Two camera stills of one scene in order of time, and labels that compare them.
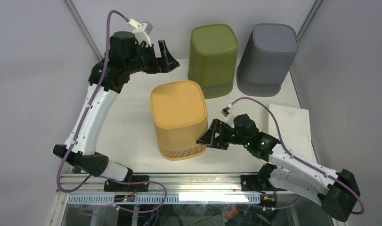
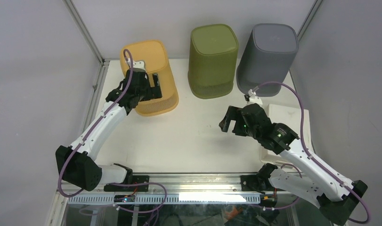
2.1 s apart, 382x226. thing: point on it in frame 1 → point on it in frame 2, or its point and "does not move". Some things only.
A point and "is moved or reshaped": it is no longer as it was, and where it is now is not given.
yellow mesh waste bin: x=179 y=113 is moved or reshaped
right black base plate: x=256 y=183 does not move
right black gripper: x=207 y=138 → x=231 y=114
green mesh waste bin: x=213 y=59 does not move
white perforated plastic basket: x=294 y=125 does not move
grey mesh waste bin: x=267 y=59 does not move
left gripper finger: x=168 y=61 → x=157 y=87
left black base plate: x=111 y=186 does not move
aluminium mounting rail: x=85 y=183 does not move
